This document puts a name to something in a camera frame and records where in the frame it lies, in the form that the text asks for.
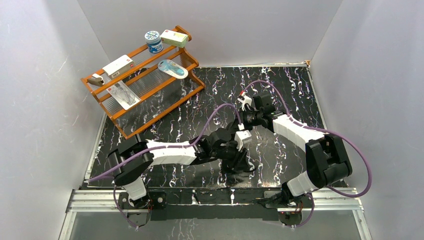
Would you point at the clear plastic packet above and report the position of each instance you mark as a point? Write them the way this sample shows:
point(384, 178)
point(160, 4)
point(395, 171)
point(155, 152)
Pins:
point(123, 95)

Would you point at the small beige tape dispenser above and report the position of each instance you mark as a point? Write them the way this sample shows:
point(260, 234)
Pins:
point(96, 80)

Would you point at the blue white round tub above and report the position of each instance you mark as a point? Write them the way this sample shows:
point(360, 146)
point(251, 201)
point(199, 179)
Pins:
point(154, 41)

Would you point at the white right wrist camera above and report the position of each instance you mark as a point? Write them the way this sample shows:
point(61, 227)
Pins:
point(245, 102)

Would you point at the aluminium rail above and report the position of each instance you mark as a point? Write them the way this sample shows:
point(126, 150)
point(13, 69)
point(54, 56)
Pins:
point(102, 201)

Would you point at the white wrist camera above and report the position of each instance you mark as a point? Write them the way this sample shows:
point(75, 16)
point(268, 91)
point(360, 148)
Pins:
point(242, 138)
point(245, 102)

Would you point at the orange wooden shelf rack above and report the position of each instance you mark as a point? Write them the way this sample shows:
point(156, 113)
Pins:
point(159, 92)

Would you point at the white red long box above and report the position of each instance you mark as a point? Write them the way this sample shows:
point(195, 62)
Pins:
point(119, 66)

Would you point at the green white small box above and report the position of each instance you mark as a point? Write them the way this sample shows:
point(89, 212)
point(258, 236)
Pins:
point(174, 38)

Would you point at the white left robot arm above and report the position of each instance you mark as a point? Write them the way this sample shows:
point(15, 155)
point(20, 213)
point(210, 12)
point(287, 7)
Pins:
point(136, 155)

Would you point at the black canvas sneaker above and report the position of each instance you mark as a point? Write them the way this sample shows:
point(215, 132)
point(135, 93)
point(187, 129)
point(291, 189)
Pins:
point(236, 162)

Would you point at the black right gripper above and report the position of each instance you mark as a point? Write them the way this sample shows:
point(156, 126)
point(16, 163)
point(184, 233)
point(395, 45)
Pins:
point(242, 119)

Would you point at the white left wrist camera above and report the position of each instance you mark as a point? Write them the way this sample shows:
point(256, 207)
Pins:
point(242, 138)

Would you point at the blue item blister pack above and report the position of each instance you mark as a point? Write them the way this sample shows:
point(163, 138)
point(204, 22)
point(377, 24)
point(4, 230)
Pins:
point(173, 69)

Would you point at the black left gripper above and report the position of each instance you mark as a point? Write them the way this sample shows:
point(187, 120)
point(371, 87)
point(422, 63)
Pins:
point(236, 158)

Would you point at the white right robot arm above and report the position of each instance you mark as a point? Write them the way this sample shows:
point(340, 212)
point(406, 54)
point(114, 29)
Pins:
point(325, 153)

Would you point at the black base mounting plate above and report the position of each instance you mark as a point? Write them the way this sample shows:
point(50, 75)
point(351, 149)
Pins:
point(162, 204)

